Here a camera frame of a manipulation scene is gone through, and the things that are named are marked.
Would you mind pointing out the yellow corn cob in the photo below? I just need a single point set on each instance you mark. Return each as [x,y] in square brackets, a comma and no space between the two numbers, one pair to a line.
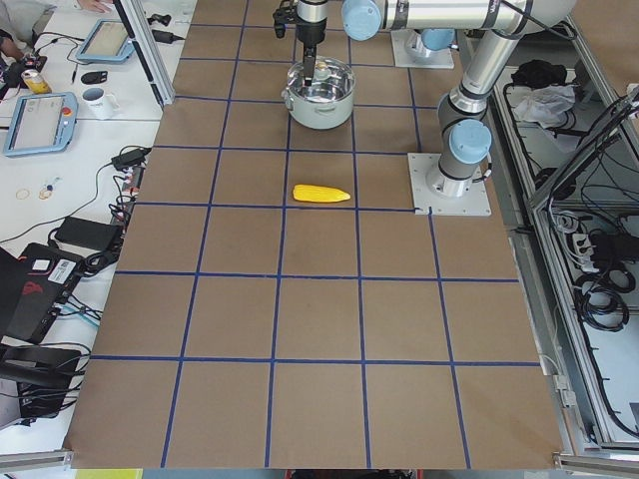
[319,194]

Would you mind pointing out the black power adapter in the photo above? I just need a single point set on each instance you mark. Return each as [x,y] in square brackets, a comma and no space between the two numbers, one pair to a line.
[88,234]

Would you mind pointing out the far blue teach pendant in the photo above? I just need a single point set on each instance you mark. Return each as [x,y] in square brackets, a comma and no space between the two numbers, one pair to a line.
[107,43]

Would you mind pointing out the black cloth bundle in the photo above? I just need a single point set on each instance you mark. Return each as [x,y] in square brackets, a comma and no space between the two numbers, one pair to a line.
[539,74]

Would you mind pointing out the white crumpled cloth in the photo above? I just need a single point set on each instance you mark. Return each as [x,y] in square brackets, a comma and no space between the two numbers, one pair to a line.
[547,106]

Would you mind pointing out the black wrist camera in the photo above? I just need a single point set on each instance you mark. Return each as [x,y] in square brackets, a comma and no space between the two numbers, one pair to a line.
[284,15]

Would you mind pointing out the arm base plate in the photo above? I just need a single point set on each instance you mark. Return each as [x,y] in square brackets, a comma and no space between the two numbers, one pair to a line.
[436,60]
[435,194]

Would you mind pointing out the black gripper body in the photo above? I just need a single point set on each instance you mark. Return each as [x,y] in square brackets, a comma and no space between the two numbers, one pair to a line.
[311,33]

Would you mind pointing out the glass pot lid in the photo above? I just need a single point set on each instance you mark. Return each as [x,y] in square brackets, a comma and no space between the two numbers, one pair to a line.
[333,80]

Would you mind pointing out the black power brick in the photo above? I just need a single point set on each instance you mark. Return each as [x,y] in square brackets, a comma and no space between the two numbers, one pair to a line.
[132,158]

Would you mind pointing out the pale green steel pot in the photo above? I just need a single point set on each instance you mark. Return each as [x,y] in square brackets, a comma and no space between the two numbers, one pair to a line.
[318,116]

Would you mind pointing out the yellow drink can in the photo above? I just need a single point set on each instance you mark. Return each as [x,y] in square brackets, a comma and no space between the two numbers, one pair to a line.
[35,82]

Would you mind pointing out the black computer mouse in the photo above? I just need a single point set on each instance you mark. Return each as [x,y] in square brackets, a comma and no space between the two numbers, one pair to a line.
[94,77]

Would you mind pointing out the blue teach pendant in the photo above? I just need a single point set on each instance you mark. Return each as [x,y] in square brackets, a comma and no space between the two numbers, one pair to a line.
[107,43]
[41,124]

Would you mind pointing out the black laptop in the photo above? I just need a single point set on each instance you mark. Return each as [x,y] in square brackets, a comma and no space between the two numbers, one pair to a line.
[33,286]

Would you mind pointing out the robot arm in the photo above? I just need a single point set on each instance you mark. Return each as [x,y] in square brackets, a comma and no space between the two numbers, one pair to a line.
[422,43]
[466,140]

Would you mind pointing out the aluminium frame post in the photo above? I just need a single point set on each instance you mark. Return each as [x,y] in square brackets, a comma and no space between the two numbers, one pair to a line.
[132,14]

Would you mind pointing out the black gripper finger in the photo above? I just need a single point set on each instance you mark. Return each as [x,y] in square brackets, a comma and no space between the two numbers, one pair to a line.
[307,65]
[312,61]

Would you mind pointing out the near blue teach pendant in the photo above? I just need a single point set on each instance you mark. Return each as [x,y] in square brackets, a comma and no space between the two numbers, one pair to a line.
[41,124]

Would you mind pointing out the white mug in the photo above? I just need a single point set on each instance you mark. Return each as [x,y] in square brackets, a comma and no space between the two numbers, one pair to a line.
[103,105]

